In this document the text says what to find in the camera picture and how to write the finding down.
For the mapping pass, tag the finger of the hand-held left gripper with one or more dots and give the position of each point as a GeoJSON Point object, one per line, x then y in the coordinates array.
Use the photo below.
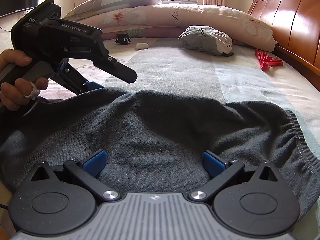
{"type": "Point", "coordinates": [93, 86]}
{"type": "Point", "coordinates": [120, 71]}

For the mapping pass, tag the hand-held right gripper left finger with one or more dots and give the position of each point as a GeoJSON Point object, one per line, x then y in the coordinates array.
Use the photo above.
{"type": "Point", "coordinates": [95, 163]}

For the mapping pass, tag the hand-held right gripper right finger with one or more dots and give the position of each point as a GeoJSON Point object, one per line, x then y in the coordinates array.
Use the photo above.
{"type": "Point", "coordinates": [212, 165]}

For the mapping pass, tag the dark grey pants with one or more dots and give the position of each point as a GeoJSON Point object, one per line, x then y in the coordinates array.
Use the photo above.
{"type": "Point", "coordinates": [162, 135]}

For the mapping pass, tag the person's left hand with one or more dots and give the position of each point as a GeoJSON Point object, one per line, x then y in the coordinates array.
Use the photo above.
{"type": "Point", "coordinates": [12, 95]}

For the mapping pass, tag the black hair claw clip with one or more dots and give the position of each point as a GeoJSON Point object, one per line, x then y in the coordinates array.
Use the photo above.
{"type": "Point", "coordinates": [123, 38]}

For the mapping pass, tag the white earbud case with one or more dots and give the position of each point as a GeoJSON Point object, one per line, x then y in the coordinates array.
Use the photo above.
{"type": "Point", "coordinates": [142, 46]}

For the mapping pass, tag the bed with pastel patchwork sheet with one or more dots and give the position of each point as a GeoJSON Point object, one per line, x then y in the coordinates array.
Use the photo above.
{"type": "Point", "coordinates": [187, 70]}

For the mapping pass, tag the grey patchwork pillow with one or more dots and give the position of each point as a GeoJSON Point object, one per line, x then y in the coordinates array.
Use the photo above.
{"type": "Point", "coordinates": [112, 2]}

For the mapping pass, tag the grey cat-face cushion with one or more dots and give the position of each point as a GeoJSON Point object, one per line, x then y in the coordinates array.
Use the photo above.
{"type": "Point", "coordinates": [205, 41]}

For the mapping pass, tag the long floral pillow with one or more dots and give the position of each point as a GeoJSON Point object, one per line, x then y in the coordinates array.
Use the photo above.
{"type": "Point", "coordinates": [200, 17]}

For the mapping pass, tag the red folding fan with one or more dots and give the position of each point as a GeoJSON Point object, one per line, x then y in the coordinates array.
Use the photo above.
{"type": "Point", "coordinates": [267, 61]}

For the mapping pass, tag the wooden bed headboard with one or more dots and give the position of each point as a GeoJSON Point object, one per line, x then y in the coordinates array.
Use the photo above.
{"type": "Point", "coordinates": [295, 17]}

